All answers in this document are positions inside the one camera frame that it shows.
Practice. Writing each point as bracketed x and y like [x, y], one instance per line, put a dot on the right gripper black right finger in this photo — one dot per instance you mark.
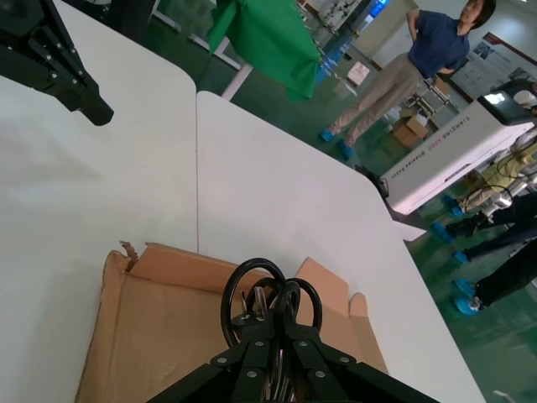
[323, 365]

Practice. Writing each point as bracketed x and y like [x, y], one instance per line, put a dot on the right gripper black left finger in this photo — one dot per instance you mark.
[247, 357]

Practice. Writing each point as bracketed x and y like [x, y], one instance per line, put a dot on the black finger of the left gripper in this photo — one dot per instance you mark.
[90, 105]
[21, 17]

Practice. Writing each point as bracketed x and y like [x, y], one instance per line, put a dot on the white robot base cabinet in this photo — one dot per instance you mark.
[453, 155]

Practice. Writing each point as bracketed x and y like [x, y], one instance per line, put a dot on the plain brown cardboard box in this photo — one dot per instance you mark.
[159, 327]

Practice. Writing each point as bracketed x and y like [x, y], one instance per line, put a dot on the pale pink box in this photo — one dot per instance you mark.
[358, 72]

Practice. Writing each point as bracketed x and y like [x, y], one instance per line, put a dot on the green cloth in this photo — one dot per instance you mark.
[268, 42]

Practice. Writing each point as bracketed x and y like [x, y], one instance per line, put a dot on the person in dark trousers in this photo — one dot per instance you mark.
[495, 235]
[503, 281]

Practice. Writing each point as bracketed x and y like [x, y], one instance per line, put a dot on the small cardboard carton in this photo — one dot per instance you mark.
[409, 132]

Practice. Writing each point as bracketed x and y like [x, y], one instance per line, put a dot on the person in yellow clothing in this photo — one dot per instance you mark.
[499, 180]

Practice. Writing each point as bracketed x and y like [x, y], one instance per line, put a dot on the person in blue shirt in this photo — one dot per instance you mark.
[436, 46]

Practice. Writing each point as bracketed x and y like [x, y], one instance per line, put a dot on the white table leg frame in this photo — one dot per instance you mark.
[239, 82]

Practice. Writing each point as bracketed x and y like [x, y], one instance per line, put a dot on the wall poster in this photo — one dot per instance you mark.
[491, 63]

